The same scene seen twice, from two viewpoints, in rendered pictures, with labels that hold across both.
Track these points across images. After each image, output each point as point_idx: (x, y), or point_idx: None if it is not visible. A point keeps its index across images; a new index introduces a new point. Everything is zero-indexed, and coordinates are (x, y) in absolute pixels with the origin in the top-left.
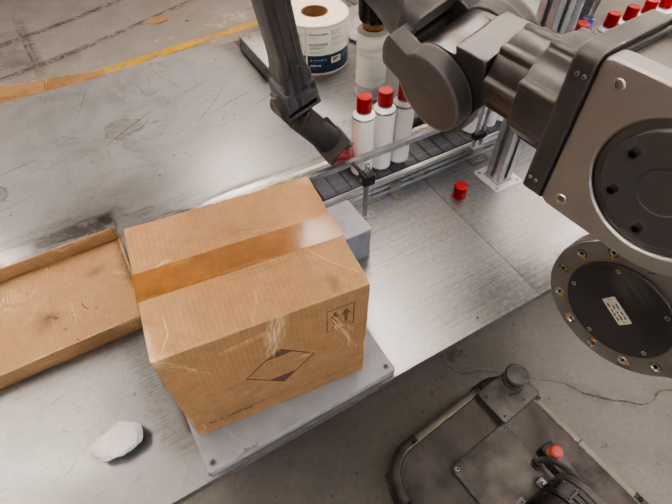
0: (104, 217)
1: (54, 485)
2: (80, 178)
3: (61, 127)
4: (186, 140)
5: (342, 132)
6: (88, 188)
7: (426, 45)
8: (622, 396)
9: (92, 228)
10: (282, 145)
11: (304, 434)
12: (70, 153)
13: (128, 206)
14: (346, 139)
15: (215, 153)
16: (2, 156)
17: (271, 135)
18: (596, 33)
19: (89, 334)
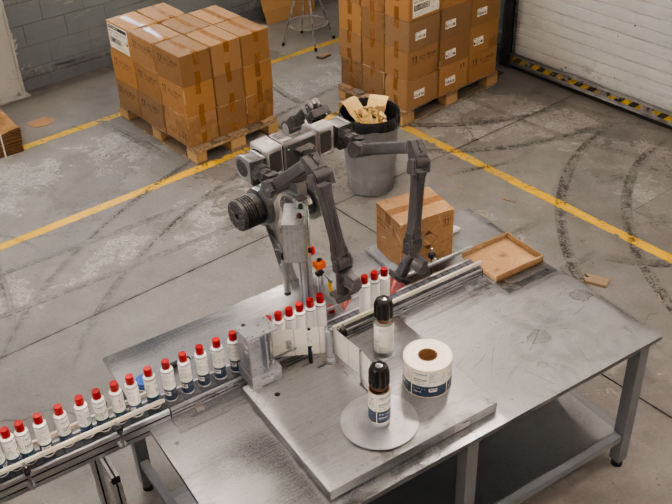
0: (510, 290)
1: (467, 224)
2: (539, 306)
3: (579, 334)
4: (494, 331)
5: (393, 273)
6: (530, 302)
7: (369, 142)
8: None
9: (512, 285)
10: (433, 332)
11: None
12: (557, 319)
13: (502, 295)
14: (390, 269)
15: (471, 324)
16: (595, 315)
17: (442, 338)
18: (345, 131)
19: (483, 252)
